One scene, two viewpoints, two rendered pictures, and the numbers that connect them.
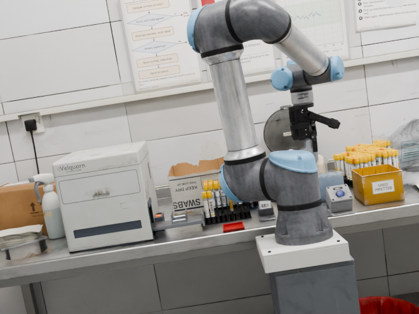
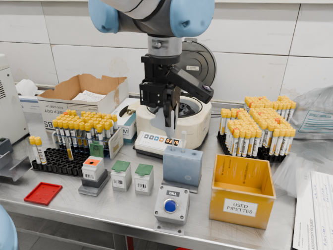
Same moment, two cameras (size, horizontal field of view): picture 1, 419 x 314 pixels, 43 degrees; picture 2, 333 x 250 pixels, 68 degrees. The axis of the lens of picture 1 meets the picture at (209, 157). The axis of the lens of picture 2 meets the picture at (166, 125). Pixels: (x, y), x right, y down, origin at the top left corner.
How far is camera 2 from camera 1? 1.33 m
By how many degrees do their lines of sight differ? 23
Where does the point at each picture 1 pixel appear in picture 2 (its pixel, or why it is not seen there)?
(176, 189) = (45, 110)
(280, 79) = (97, 11)
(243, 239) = (43, 216)
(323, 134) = (230, 75)
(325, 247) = not seen: outside the picture
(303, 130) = (156, 95)
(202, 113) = not seen: hidden behind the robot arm
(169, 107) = (82, 14)
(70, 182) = not seen: outside the picture
